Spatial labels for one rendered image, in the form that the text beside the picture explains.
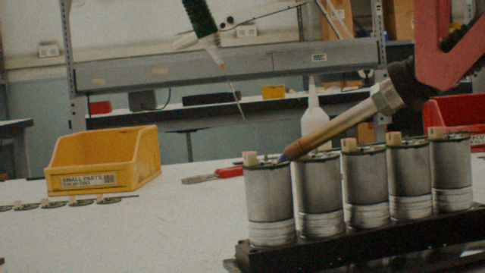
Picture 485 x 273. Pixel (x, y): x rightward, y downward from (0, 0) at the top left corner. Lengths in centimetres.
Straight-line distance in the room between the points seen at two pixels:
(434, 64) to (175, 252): 22
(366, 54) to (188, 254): 238
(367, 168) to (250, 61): 234
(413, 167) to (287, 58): 234
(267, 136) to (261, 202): 451
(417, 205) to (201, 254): 14
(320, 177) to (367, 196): 3
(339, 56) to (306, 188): 240
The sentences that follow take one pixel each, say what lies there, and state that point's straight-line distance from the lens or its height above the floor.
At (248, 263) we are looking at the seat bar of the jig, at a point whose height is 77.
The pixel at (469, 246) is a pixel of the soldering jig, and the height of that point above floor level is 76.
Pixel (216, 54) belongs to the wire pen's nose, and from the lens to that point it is 30.
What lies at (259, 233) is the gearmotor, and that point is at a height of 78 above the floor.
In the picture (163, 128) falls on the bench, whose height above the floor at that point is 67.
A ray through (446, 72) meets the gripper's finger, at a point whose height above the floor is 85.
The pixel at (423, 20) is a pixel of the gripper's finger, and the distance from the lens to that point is 27.
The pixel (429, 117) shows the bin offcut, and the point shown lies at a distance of 81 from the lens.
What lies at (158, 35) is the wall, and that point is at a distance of 482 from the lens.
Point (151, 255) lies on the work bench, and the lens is 41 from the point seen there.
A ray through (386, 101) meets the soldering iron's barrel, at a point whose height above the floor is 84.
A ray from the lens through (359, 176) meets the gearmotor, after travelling 34.
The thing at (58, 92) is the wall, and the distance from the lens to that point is 492.
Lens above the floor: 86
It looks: 5 degrees down
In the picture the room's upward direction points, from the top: 5 degrees counter-clockwise
